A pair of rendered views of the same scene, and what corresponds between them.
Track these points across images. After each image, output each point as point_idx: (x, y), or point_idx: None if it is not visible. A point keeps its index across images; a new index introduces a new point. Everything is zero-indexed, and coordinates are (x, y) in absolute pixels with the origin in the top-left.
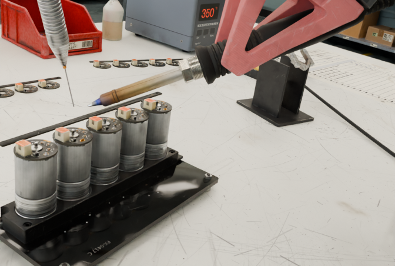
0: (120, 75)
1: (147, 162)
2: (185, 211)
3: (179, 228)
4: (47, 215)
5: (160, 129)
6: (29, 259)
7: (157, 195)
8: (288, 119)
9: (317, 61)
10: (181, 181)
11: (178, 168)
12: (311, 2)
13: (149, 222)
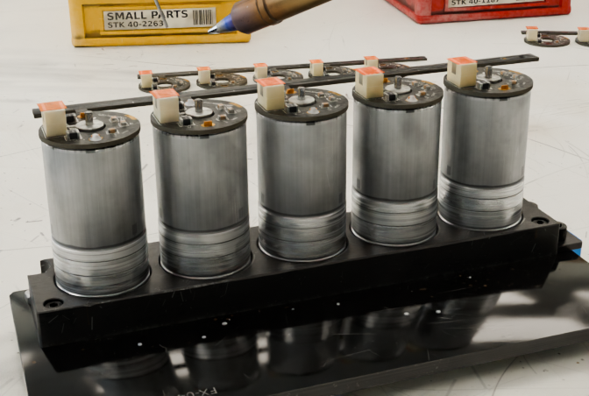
0: (578, 60)
1: (448, 232)
2: (505, 381)
3: None
4: (108, 296)
5: (485, 144)
6: (24, 379)
7: (429, 319)
8: None
9: None
10: (528, 300)
11: (548, 269)
12: None
13: (353, 373)
